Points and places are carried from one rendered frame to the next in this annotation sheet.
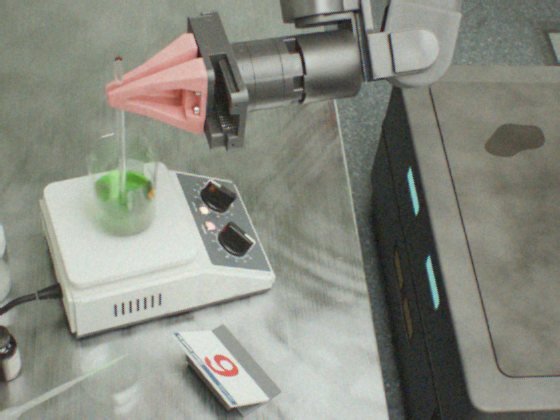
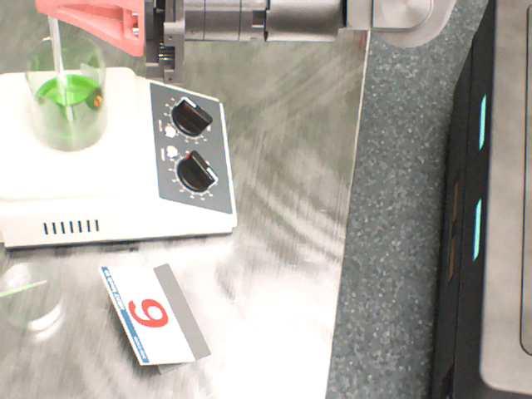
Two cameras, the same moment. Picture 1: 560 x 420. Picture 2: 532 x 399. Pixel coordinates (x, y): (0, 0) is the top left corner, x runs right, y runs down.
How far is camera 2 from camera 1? 0.20 m
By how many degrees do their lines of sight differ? 11
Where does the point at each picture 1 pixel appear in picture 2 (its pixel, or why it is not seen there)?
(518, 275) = not seen: outside the picture
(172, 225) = (121, 145)
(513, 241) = not seen: outside the picture
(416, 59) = (400, 16)
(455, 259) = (505, 210)
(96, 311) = (23, 226)
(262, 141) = (273, 56)
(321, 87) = (287, 27)
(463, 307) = (499, 267)
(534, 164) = not seen: outside the picture
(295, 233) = (279, 171)
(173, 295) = (112, 223)
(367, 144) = (463, 51)
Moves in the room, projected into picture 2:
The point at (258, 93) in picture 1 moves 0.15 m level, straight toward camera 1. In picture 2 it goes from (208, 23) to (126, 209)
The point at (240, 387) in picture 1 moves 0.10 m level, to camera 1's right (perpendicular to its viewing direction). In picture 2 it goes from (162, 342) to (280, 386)
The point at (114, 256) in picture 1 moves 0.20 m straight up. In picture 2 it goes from (48, 171) to (21, 7)
